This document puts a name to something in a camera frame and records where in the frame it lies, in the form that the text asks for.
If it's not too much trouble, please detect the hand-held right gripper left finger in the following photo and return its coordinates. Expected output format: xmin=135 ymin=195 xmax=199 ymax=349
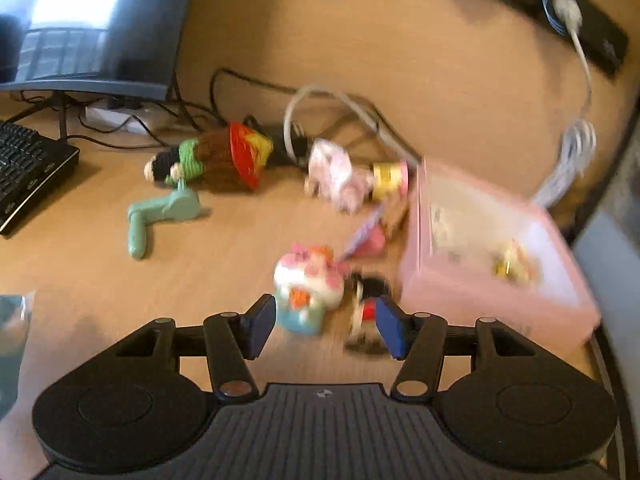
xmin=116 ymin=294 xmax=277 ymax=403

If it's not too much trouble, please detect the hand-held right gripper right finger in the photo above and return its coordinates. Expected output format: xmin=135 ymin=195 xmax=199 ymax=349
xmin=375 ymin=295 xmax=532 ymax=403

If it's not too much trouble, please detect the black red figure toy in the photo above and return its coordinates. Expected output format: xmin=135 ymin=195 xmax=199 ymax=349
xmin=345 ymin=272 xmax=402 ymax=356

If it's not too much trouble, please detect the white pink cupcake toy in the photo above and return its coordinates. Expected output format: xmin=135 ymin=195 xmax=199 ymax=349
xmin=272 ymin=244 xmax=346 ymax=336

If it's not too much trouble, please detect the pink storage box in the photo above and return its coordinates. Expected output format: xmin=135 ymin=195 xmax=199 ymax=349
xmin=400 ymin=157 xmax=603 ymax=349

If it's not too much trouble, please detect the teal plastic toy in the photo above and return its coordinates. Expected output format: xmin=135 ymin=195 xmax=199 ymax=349
xmin=126 ymin=182 xmax=202 ymax=260

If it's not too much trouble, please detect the crocheted doll with red hat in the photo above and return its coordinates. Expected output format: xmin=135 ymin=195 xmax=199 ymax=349
xmin=144 ymin=122 xmax=275 ymax=194

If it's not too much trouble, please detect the pink purple toy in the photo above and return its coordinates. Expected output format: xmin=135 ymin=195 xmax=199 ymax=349
xmin=340 ymin=207 xmax=388 ymax=261

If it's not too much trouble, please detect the small yellow toy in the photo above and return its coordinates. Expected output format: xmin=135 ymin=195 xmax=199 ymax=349
xmin=492 ymin=240 xmax=544 ymax=287

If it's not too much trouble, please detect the yellow pink cylinder toy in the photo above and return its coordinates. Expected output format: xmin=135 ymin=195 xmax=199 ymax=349
xmin=371 ymin=160 xmax=412 ymax=204

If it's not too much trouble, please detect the white pink plush toy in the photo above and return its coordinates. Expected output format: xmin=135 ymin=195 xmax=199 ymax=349
xmin=305 ymin=139 xmax=376 ymax=214

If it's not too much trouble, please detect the grey computer case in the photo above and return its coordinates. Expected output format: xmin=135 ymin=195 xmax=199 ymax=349
xmin=570 ymin=125 xmax=640 ymax=480

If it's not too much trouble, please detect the teal plastic bag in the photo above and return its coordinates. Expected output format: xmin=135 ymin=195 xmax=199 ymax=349
xmin=0 ymin=291 xmax=36 ymax=422

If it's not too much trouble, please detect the white power adapter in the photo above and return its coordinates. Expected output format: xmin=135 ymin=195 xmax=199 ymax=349
xmin=82 ymin=100 xmax=151 ymax=134

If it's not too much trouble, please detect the black keyboard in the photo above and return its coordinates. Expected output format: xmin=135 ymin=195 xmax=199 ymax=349
xmin=0 ymin=120 xmax=81 ymax=239

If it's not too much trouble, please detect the black monitor stand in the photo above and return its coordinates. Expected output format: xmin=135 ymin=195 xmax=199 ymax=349
xmin=9 ymin=89 xmax=83 ymax=142

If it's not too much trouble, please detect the black computer monitor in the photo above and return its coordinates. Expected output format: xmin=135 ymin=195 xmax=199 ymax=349
xmin=0 ymin=0 xmax=202 ymax=102

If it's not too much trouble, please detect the black socket panel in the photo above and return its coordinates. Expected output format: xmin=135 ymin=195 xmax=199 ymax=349
xmin=435 ymin=0 xmax=630 ymax=77

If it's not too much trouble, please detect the grey looped cable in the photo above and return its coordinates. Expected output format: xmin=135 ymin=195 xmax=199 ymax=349
xmin=283 ymin=85 xmax=422 ymax=171

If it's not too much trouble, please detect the white power cable with plug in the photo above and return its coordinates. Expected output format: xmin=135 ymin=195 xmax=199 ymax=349
xmin=532 ymin=0 xmax=599 ymax=209

